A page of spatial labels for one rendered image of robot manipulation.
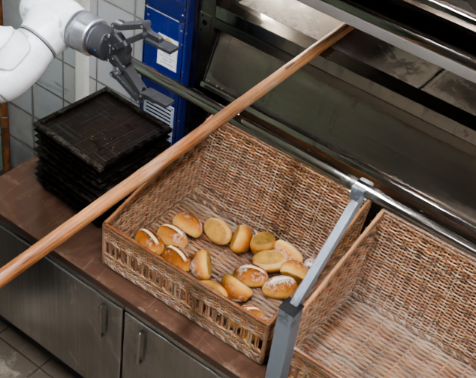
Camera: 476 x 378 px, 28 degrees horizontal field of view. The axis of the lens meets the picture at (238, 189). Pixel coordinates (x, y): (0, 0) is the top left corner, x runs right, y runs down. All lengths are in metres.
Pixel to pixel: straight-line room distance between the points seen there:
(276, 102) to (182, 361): 0.75
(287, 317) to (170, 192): 0.80
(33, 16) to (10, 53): 0.11
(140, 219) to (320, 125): 0.58
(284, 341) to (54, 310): 0.96
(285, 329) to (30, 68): 0.80
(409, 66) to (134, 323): 1.01
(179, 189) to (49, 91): 0.75
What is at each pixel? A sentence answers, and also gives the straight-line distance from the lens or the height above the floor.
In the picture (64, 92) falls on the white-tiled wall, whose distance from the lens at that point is 3.27.
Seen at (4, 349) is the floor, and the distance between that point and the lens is 3.21.
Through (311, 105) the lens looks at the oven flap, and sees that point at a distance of 2.56.
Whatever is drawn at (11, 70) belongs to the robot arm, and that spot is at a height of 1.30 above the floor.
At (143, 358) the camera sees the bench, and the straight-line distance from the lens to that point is 2.68.
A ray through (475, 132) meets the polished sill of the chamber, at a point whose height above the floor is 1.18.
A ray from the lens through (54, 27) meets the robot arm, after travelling 2.13.
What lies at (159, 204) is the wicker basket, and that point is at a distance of 2.74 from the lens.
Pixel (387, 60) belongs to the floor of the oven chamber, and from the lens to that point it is 2.51.
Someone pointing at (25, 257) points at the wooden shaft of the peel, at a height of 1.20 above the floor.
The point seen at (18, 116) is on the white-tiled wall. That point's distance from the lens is 3.54.
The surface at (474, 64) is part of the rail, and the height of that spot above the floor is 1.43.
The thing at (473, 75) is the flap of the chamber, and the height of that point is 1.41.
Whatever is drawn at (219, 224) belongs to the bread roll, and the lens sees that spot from 2.69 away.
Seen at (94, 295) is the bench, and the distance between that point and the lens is 2.67.
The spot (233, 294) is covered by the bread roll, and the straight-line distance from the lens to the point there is 2.53.
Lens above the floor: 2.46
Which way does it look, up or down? 40 degrees down
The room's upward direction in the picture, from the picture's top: 8 degrees clockwise
